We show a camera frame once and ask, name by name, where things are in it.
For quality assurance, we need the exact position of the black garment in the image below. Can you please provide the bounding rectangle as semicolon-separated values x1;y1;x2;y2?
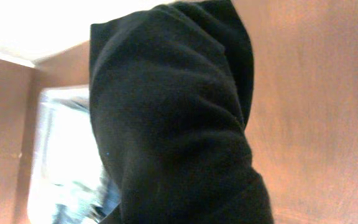
89;1;273;224

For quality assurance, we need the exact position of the clear plastic storage bin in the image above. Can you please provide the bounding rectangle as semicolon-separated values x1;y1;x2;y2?
27;85;120;224

